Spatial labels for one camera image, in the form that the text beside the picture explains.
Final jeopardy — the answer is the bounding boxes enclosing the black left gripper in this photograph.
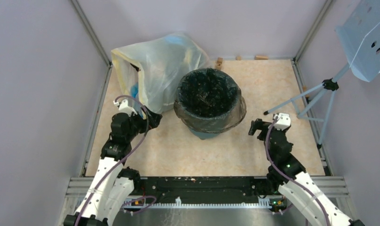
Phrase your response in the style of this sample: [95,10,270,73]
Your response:
[126,105,162,141]

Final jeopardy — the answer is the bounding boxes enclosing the teal plastic trash bin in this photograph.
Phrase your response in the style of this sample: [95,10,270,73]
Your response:
[190,129,220,140]

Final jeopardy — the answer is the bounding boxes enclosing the black plastic trash bag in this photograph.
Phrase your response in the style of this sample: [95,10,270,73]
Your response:
[174,68,247,134]

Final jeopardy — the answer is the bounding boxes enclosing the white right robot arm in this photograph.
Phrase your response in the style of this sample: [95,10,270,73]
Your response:
[248,115,363,226]

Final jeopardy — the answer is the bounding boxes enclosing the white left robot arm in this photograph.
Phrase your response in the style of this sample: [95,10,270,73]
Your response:
[63,107,163,226]

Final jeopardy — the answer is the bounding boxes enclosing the white translucent trash bag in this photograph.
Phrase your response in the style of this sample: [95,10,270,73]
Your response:
[111,32,211,113]

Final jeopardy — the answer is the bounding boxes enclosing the light blue tripod stand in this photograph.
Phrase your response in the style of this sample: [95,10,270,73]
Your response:
[263,63,350,149]

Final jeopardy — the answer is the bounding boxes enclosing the perforated light blue metal panel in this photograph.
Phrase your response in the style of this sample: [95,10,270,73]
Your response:
[335,0,380,82]

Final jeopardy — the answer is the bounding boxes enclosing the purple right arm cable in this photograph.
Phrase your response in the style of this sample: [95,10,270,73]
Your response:
[264,120,332,226]

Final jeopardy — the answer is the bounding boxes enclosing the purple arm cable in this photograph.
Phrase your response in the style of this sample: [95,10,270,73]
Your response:
[74,95,158,226]
[264,120,332,226]

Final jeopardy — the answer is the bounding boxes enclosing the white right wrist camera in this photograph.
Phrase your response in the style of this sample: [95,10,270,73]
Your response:
[272,113,291,130]

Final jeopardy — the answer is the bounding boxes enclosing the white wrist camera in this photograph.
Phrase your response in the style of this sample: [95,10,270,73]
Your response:
[113,99,138,116]
[272,113,291,130]

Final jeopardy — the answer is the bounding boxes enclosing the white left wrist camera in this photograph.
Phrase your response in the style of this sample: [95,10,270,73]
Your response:
[113,99,138,116]

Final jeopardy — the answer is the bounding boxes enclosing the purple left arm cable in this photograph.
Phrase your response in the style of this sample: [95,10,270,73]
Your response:
[74,95,158,226]

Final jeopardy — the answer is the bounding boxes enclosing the white slotted cable duct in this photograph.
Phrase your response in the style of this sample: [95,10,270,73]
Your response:
[121,197,287,210]

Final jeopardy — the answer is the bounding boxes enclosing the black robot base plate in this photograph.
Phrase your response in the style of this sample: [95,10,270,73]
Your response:
[127,175,298,207]

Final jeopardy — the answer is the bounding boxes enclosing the aluminium frame rails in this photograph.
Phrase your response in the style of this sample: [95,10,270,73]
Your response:
[289,59,349,200]

